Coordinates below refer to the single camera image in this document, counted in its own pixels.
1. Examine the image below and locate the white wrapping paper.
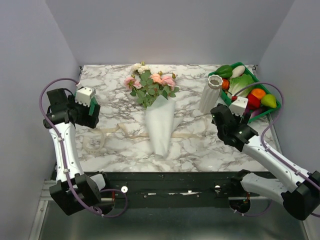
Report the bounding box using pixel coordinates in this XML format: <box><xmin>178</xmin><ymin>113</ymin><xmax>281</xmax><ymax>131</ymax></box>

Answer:
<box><xmin>145</xmin><ymin>95</ymin><xmax>183</xmax><ymax>161</ymax></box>

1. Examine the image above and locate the toy yellow-green pear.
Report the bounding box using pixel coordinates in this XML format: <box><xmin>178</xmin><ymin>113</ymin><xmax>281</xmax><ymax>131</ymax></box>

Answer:
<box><xmin>260</xmin><ymin>94</ymin><xmax>277</xmax><ymax>109</ymax></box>

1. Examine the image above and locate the toy orange fruit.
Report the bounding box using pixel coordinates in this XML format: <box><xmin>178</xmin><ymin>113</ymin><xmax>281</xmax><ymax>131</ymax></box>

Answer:
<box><xmin>250</xmin><ymin>88</ymin><xmax>266</xmax><ymax>100</ymax></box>

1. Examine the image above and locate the white toy radish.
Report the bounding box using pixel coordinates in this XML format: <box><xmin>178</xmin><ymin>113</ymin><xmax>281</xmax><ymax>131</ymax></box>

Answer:
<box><xmin>231</xmin><ymin>65</ymin><xmax>246</xmax><ymax>79</ymax></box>

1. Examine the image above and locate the toy purple eggplant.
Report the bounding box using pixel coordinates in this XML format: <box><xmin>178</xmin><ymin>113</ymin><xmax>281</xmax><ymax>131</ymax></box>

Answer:
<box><xmin>245</xmin><ymin>106</ymin><xmax>267</xmax><ymax>119</ymax></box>

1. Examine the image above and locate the pink rose flower bouquet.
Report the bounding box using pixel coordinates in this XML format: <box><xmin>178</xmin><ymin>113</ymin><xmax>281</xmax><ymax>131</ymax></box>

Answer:
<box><xmin>123</xmin><ymin>61</ymin><xmax>180</xmax><ymax>108</ymax></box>

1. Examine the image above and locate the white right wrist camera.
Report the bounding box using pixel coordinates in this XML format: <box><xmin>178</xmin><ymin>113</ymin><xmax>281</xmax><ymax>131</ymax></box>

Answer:
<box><xmin>229</xmin><ymin>96</ymin><xmax>249</xmax><ymax>116</ymax></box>

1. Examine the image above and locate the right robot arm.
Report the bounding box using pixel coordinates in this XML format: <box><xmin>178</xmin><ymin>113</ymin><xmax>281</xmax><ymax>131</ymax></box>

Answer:
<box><xmin>210</xmin><ymin>104</ymin><xmax>320</xmax><ymax>221</ymax></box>

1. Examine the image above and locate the green toy bell pepper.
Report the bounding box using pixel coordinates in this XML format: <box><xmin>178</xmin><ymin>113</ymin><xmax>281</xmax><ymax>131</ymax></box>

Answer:
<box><xmin>215</xmin><ymin>65</ymin><xmax>233</xmax><ymax>79</ymax></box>

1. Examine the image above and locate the small orange toy vegetable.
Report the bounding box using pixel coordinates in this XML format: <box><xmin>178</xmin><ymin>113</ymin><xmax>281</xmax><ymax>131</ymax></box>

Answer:
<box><xmin>221</xmin><ymin>78</ymin><xmax>230</xmax><ymax>91</ymax></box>

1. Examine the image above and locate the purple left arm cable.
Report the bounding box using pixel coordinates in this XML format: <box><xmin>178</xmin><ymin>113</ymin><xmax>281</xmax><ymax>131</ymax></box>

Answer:
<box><xmin>39</xmin><ymin>77</ymin><xmax>129</xmax><ymax>218</ymax></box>

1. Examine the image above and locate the aluminium frame rail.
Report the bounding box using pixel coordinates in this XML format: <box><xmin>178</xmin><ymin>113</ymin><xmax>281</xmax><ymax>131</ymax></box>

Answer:
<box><xmin>27</xmin><ymin>178</ymin><xmax>86</xmax><ymax>240</ymax></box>

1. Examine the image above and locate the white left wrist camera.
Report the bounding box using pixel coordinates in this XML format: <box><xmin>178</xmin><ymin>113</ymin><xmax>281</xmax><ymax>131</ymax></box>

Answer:
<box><xmin>75</xmin><ymin>86</ymin><xmax>96</xmax><ymax>107</ymax></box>

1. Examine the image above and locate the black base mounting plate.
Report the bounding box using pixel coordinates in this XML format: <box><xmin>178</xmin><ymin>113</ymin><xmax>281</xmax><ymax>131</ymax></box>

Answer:
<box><xmin>50</xmin><ymin>171</ymin><xmax>263</xmax><ymax>210</ymax></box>

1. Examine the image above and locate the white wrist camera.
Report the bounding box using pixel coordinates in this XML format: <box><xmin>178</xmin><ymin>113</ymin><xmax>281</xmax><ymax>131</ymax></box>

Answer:
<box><xmin>75</xmin><ymin>86</ymin><xmax>96</xmax><ymax>107</ymax></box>
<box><xmin>229</xmin><ymin>96</ymin><xmax>249</xmax><ymax>116</ymax></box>

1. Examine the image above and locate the white ribbed vase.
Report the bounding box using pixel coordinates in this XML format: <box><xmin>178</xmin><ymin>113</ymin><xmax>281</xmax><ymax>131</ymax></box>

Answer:
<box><xmin>199</xmin><ymin>75</ymin><xmax>223</xmax><ymax>114</ymax></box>

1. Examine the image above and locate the cream ribbon with gold letters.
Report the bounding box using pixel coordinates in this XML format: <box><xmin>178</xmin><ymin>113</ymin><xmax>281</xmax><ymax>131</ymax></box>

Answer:
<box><xmin>82</xmin><ymin>123</ymin><xmax>203</xmax><ymax>154</ymax></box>

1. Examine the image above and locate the toy red pepper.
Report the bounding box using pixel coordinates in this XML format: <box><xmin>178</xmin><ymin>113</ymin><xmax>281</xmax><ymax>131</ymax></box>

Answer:
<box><xmin>247</xmin><ymin>93</ymin><xmax>261</xmax><ymax>110</ymax></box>

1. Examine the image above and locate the green plastic basket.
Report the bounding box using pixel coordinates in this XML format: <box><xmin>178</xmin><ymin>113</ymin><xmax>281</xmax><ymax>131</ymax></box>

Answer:
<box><xmin>208</xmin><ymin>62</ymin><xmax>281</xmax><ymax>123</ymax></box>

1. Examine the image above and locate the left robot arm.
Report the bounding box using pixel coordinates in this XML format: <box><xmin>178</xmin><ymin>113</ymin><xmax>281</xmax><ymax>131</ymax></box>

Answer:
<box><xmin>43</xmin><ymin>86</ymin><xmax>111</xmax><ymax>216</ymax></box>

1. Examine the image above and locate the toy green cabbage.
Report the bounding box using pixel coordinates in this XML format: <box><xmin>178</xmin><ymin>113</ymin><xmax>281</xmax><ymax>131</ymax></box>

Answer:
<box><xmin>227</xmin><ymin>73</ymin><xmax>254</xmax><ymax>99</ymax></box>

